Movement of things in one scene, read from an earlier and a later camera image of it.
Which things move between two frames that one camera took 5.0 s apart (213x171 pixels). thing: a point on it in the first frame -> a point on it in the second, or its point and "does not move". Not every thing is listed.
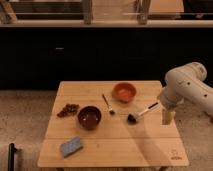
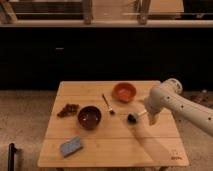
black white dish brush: x=132 y=118 does not move
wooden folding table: x=117 y=123 does not move
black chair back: x=11 y=156 does not move
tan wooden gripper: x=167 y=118 -> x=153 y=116
